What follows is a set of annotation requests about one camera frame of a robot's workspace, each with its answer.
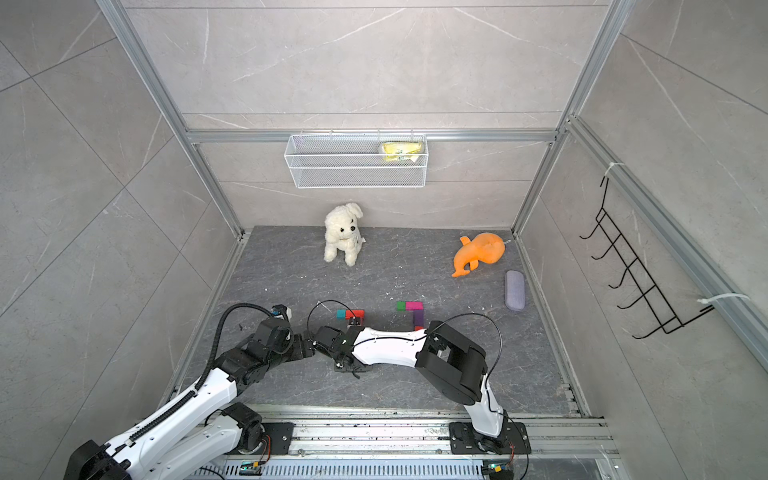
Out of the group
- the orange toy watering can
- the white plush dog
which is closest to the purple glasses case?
the orange toy watering can

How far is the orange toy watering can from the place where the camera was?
42.5 inches

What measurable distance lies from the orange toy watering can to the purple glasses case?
83 millimetres

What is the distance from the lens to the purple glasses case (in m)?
0.98

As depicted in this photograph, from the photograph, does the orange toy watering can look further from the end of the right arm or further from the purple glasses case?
the end of the right arm
